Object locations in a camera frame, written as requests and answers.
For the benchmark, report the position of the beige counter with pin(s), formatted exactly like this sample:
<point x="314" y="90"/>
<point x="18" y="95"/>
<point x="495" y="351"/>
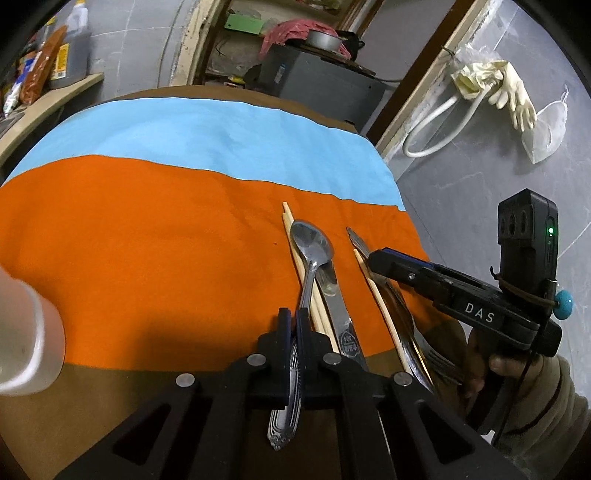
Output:
<point x="41" y="110"/>

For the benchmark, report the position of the silver fork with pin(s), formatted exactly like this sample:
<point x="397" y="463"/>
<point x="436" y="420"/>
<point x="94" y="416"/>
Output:
<point x="359" y="242"/>

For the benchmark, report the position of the metal pot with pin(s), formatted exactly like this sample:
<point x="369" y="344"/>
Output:
<point x="323" y="41"/>

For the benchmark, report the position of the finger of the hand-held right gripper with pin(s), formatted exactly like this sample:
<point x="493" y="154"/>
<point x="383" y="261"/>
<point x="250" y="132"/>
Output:
<point x="406" y="274"/>
<point x="406" y="256"/>

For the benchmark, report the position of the crumpled cream rubber glove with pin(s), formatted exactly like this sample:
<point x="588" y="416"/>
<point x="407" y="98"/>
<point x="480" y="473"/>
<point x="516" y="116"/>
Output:
<point x="471" y="81"/>

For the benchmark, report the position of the translucent plastic bag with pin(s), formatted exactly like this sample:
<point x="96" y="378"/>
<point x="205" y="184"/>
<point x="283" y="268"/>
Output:
<point x="547" y="129"/>

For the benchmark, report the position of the black pot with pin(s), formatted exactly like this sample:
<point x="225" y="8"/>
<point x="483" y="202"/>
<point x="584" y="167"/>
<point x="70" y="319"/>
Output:
<point x="353" y="46"/>

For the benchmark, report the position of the dark wooden board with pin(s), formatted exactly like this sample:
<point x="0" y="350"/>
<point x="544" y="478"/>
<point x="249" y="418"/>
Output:
<point x="351" y="67"/>

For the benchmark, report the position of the person's right forearm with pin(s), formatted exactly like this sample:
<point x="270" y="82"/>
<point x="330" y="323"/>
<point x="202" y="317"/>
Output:
<point x="549" y="415"/>

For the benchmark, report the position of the red chili powder bag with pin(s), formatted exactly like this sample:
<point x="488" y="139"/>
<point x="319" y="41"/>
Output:
<point x="41" y="69"/>

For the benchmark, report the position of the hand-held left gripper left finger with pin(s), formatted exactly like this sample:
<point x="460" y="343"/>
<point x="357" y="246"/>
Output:
<point x="284" y="341"/>

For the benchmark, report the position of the green box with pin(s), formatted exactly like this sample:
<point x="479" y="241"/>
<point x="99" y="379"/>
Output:
<point x="242" y="24"/>

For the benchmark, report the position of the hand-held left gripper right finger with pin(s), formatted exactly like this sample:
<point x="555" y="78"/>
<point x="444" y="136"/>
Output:
<point x="304" y="341"/>

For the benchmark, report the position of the hanging cream rubber glove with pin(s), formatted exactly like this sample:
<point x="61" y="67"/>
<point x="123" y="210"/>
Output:
<point x="517" y="99"/>

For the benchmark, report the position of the white utensil holder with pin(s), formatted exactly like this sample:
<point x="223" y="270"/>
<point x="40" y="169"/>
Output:
<point x="27" y="337"/>

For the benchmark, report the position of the pink cloth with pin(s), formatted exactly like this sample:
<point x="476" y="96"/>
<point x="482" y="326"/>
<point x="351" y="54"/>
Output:
<point x="281" y="34"/>

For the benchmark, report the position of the brown tablecloth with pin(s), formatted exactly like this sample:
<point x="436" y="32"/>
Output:
<point x="92" y="406"/>

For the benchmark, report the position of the dark grey cabinet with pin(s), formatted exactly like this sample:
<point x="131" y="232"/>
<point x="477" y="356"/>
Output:
<point x="318" y="87"/>

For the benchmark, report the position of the silver spoon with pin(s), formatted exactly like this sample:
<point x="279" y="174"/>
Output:
<point x="314" y="244"/>

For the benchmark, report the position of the light blue cloth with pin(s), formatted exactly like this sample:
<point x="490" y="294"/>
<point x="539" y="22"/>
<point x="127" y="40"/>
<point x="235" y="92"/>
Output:
<point x="207" y="134"/>

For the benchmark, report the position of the person's right hand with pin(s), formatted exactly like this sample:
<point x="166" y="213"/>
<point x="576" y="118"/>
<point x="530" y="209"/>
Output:
<point x="503" y="367"/>

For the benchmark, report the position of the large vinegar jug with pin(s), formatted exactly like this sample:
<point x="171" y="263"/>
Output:
<point x="69" y="60"/>

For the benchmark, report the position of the orange cloth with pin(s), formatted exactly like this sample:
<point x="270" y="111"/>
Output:
<point x="161" y="254"/>

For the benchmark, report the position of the wooden door frame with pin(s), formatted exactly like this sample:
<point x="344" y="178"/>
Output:
<point x="194" y="46"/>

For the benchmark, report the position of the silver table knife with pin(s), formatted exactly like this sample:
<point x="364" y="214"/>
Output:
<point x="346" y="323"/>

